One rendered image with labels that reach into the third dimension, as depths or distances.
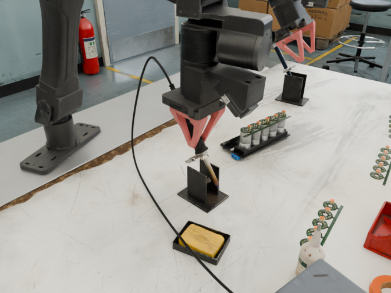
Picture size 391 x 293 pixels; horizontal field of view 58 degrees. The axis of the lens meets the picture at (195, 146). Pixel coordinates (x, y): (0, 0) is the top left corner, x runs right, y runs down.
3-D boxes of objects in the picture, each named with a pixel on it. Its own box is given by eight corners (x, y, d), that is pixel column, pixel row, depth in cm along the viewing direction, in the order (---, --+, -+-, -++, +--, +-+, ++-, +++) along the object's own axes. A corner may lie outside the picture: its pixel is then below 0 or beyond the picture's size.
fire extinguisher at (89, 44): (80, 71, 333) (69, 10, 304) (93, 67, 343) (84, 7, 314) (89, 75, 325) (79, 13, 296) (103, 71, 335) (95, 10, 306)
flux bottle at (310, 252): (302, 261, 53) (314, 211, 48) (323, 275, 51) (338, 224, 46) (290, 275, 51) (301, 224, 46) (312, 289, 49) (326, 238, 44)
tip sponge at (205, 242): (172, 249, 55) (171, 241, 54) (188, 226, 59) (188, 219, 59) (216, 265, 52) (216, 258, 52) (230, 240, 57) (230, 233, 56)
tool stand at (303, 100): (288, 107, 107) (273, 74, 106) (319, 95, 101) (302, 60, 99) (281, 114, 103) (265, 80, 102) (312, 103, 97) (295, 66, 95)
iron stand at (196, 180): (208, 199, 71) (187, 155, 70) (238, 195, 64) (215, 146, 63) (187, 215, 67) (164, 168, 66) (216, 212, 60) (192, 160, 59)
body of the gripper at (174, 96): (233, 99, 59) (237, 54, 55) (190, 120, 52) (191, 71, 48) (203, 87, 62) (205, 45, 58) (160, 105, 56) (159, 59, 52)
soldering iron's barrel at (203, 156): (217, 183, 63) (202, 151, 62) (223, 182, 62) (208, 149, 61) (212, 187, 62) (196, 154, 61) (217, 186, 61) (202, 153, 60)
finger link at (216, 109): (223, 144, 62) (228, 95, 57) (195, 161, 57) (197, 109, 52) (195, 130, 66) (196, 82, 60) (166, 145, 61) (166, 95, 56)
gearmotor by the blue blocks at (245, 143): (236, 149, 78) (238, 128, 75) (244, 145, 79) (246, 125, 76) (244, 154, 76) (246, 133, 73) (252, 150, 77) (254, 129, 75)
